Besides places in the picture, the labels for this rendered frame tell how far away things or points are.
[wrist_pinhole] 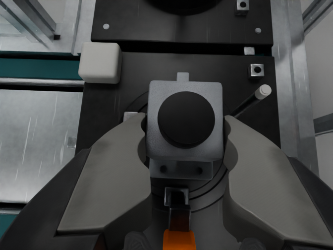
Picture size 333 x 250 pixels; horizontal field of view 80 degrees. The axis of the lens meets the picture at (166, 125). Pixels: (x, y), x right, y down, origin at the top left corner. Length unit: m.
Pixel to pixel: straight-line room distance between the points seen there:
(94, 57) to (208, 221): 0.23
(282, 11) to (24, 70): 0.38
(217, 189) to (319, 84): 0.31
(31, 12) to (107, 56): 0.10
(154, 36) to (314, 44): 0.32
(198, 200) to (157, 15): 0.24
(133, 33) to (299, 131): 0.24
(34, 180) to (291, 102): 0.36
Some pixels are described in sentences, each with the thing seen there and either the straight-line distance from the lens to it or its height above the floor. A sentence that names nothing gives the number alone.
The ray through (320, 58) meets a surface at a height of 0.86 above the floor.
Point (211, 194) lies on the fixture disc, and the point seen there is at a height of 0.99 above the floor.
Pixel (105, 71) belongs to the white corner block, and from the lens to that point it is 0.25.
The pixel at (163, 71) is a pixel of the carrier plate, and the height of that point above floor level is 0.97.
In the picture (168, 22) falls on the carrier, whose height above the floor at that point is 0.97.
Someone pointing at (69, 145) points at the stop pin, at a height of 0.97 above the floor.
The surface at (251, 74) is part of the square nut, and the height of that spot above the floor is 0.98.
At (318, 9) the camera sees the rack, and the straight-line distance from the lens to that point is 0.39.
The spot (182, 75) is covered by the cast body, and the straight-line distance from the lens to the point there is 0.17.
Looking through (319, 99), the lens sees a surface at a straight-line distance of 0.45.
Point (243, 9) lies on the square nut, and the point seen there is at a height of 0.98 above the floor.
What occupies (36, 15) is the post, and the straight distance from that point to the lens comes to 0.33.
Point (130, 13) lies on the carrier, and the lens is 0.31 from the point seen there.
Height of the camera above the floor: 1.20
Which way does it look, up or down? 78 degrees down
